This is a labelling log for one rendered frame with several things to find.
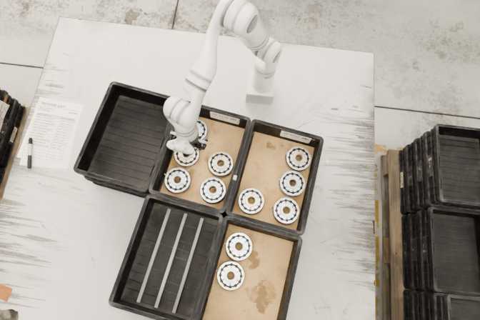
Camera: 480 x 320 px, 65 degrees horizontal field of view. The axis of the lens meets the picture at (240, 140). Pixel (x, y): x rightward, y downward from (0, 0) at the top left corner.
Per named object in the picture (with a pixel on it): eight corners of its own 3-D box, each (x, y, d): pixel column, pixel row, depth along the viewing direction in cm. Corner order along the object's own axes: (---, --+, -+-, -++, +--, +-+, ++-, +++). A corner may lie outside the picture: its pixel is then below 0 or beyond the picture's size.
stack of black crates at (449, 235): (400, 215, 221) (429, 206, 189) (451, 221, 221) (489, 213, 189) (401, 288, 208) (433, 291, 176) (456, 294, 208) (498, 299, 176)
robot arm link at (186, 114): (186, 131, 107) (210, 89, 105) (161, 116, 109) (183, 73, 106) (194, 131, 114) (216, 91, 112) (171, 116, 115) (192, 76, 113)
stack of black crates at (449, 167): (397, 149, 234) (435, 123, 192) (445, 155, 234) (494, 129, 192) (398, 214, 221) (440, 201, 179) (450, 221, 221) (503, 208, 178)
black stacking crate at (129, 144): (118, 93, 167) (111, 81, 156) (183, 110, 166) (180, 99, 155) (83, 178, 154) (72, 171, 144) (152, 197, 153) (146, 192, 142)
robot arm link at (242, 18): (258, 4, 99) (273, 29, 124) (228, -12, 101) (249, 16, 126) (241, 36, 101) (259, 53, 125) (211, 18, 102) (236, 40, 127)
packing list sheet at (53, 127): (36, 96, 177) (35, 96, 177) (85, 102, 177) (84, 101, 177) (14, 163, 166) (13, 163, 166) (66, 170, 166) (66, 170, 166)
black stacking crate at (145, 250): (153, 198, 153) (147, 193, 142) (223, 218, 151) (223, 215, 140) (116, 301, 140) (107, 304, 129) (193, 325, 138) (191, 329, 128)
